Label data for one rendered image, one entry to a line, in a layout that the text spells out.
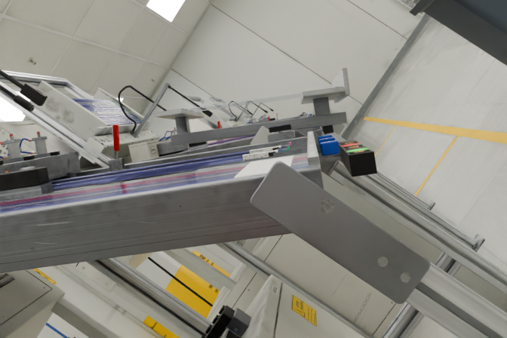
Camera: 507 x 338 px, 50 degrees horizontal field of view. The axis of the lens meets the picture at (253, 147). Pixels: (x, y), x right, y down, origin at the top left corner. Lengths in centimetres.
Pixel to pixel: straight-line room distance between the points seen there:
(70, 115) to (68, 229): 171
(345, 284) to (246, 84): 681
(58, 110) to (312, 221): 189
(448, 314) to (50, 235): 40
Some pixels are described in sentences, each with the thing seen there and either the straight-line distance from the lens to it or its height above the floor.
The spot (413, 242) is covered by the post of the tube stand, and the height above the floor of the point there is 33.
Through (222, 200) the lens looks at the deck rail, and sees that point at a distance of 55.
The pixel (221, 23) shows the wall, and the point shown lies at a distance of 885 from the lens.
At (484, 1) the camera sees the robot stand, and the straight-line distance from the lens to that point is 109.
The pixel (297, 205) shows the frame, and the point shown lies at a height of 72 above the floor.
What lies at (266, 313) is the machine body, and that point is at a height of 61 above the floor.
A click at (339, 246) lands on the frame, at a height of 67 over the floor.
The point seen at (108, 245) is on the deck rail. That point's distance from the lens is 59.
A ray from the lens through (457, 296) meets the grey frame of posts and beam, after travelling 54.
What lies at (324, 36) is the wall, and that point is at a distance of 871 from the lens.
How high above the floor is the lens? 76
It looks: 3 degrees up
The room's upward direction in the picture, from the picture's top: 56 degrees counter-clockwise
